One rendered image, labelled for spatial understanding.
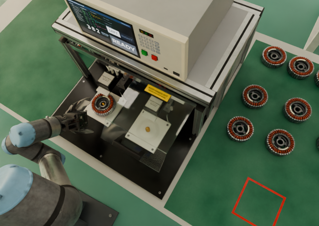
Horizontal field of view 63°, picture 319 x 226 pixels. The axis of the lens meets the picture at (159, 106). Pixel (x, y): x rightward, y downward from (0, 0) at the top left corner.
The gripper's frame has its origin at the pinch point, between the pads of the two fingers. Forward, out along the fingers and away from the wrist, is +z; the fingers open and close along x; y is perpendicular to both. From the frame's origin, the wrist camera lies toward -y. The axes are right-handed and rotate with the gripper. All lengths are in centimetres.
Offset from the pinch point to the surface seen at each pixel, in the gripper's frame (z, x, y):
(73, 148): -4.0, -15.4, -9.1
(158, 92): -3.2, 10.6, 37.3
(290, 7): 193, 62, 63
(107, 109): 5.9, 1.2, 4.7
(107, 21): -16.7, 34.1, 28.9
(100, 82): 2.1, 13.7, 5.6
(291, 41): 171, 31, 66
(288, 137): 37, -14, 75
